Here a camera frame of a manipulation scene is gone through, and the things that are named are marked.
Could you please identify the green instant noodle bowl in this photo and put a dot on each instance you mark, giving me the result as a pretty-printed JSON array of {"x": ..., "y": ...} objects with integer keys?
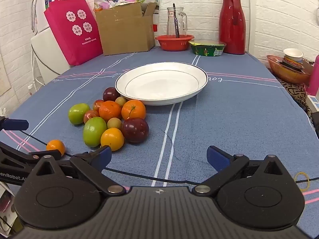
[{"x": 206, "y": 49}]

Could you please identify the cardboard box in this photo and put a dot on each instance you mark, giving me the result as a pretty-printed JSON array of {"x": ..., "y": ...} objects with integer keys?
[{"x": 124, "y": 34}]

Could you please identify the brown longan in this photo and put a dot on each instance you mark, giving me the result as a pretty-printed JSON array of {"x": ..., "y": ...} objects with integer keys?
[
  {"x": 121, "y": 101},
  {"x": 114, "y": 123}
]

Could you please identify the pink tote bag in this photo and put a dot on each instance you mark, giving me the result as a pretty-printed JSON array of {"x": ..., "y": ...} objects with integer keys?
[{"x": 74, "y": 42}]

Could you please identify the orange mandarin with stem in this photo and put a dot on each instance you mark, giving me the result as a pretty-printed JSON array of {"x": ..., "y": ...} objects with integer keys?
[{"x": 134, "y": 110}]

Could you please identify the beige board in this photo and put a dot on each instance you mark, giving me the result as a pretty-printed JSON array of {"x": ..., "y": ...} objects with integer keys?
[{"x": 4, "y": 77}]

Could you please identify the red thermos jug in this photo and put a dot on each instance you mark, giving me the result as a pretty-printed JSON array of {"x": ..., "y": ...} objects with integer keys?
[{"x": 231, "y": 29}]

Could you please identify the small printed box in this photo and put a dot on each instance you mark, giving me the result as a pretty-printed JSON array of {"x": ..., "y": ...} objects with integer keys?
[{"x": 292, "y": 63}]

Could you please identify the red plastic basket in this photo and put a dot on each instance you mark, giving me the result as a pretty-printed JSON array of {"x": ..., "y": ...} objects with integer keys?
[{"x": 174, "y": 44}]

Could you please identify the dark purple plum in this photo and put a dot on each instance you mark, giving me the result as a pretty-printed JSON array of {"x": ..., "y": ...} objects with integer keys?
[
  {"x": 111, "y": 94},
  {"x": 135, "y": 130}
]

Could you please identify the round green fruit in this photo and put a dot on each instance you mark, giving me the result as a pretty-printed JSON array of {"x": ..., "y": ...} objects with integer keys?
[{"x": 78, "y": 113}]

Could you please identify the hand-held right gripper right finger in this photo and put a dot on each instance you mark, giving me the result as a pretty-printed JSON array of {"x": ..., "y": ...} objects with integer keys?
[{"x": 216, "y": 158}]

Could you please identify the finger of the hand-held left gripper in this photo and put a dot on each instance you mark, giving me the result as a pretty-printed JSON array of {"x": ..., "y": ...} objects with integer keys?
[
  {"x": 16, "y": 125},
  {"x": 49, "y": 154}
]

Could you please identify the yellow rubber band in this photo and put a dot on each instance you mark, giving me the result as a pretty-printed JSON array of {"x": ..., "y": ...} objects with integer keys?
[{"x": 295, "y": 178}]

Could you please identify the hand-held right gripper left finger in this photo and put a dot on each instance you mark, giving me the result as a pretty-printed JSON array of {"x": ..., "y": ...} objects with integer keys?
[{"x": 104, "y": 155}]

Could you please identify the small clear bottle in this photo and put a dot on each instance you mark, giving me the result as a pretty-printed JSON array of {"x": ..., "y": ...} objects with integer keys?
[{"x": 30, "y": 89}]

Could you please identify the metal utensil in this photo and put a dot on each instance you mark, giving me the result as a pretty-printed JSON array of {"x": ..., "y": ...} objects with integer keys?
[{"x": 176, "y": 22}]

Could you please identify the white paper cup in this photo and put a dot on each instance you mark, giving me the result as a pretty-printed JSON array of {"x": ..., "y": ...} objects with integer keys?
[{"x": 293, "y": 53}]

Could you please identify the white appliance with panel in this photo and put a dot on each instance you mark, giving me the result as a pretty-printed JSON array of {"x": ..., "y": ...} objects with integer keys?
[{"x": 42, "y": 17}]

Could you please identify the white rounded appliance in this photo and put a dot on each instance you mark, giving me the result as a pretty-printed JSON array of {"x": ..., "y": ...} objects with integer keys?
[{"x": 47, "y": 54}]

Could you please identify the small orange kumquat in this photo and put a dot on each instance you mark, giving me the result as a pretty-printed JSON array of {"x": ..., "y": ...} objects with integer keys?
[{"x": 55, "y": 146}]

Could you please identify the yellow orange citrus fruit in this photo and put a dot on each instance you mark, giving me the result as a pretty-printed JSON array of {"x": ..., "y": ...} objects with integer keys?
[{"x": 112, "y": 139}]

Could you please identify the oval green fruit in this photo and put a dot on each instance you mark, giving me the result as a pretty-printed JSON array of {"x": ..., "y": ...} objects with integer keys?
[{"x": 94, "y": 132}]

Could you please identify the white blue box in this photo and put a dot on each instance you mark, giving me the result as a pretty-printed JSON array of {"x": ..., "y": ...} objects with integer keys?
[{"x": 313, "y": 103}]

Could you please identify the brown bowl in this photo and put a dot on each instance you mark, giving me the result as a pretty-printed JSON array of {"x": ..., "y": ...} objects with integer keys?
[{"x": 286, "y": 76}]

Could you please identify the pink bottle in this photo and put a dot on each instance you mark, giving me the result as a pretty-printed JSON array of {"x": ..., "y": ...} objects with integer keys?
[{"x": 314, "y": 77}]

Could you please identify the small red fruit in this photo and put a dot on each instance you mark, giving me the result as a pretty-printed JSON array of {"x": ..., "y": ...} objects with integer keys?
[
  {"x": 97, "y": 105},
  {"x": 90, "y": 116}
]

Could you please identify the blue striped tablecloth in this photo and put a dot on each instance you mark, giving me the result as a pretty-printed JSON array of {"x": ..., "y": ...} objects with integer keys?
[{"x": 224, "y": 117}]

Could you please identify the white plate with blue rim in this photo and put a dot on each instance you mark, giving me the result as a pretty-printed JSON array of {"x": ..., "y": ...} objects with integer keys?
[{"x": 162, "y": 82}]

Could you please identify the glass pitcher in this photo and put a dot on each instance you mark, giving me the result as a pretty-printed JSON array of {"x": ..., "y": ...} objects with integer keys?
[{"x": 183, "y": 26}]

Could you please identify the black brown patterned cloth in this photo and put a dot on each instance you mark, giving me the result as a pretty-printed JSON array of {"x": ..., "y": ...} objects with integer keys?
[{"x": 296, "y": 92}]

